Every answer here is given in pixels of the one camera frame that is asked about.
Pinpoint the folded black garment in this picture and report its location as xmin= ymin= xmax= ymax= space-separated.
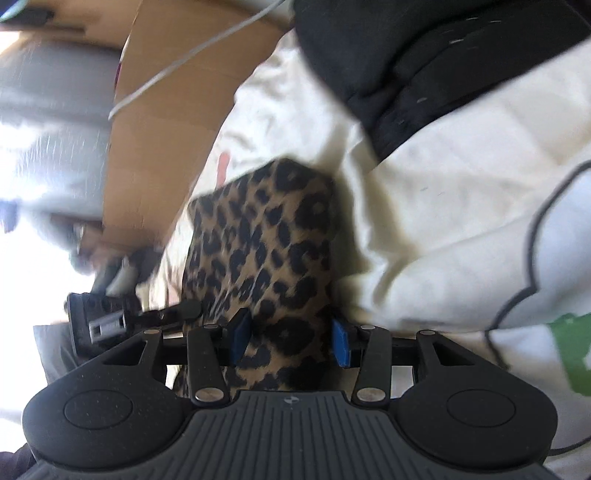
xmin=293 ymin=0 xmax=591 ymax=162

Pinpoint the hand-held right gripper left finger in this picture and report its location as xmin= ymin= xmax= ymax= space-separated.
xmin=102 ymin=308 xmax=254 ymax=407

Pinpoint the grey plastic-wrapped appliance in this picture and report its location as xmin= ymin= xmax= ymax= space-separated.
xmin=0 ymin=32 xmax=123 ymax=222

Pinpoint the leopard print garment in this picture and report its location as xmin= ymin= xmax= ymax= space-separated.
xmin=173 ymin=157 xmax=352 ymax=402

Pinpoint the cream bear print blanket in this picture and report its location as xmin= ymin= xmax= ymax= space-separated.
xmin=152 ymin=28 xmax=591 ymax=453

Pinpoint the flattened brown cardboard box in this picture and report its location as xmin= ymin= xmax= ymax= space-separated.
xmin=99 ymin=0 xmax=296 ymax=252

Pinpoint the white cable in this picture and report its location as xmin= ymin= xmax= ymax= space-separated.
xmin=108 ymin=0 xmax=287 ymax=121

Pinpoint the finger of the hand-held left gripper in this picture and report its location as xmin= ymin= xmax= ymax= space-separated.
xmin=134 ymin=300 xmax=204 ymax=326

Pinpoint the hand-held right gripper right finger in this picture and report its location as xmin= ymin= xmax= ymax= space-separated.
xmin=331 ymin=316 xmax=455 ymax=406

